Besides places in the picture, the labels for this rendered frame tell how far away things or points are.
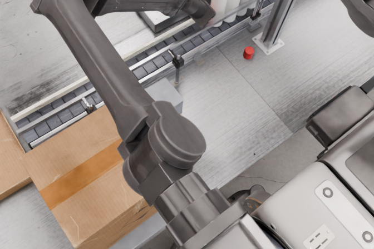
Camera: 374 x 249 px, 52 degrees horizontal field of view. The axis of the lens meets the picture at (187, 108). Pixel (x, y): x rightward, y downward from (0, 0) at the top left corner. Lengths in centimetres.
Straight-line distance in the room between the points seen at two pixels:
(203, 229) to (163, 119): 15
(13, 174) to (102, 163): 42
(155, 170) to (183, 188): 4
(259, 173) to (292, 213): 164
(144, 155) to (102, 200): 36
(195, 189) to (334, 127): 21
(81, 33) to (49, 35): 82
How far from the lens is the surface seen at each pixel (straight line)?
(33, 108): 121
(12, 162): 125
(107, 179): 87
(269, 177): 210
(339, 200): 47
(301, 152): 220
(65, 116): 121
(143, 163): 52
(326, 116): 55
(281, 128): 127
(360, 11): 75
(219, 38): 134
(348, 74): 146
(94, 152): 89
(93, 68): 60
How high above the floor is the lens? 195
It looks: 64 degrees down
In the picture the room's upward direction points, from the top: 7 degrees clockwise
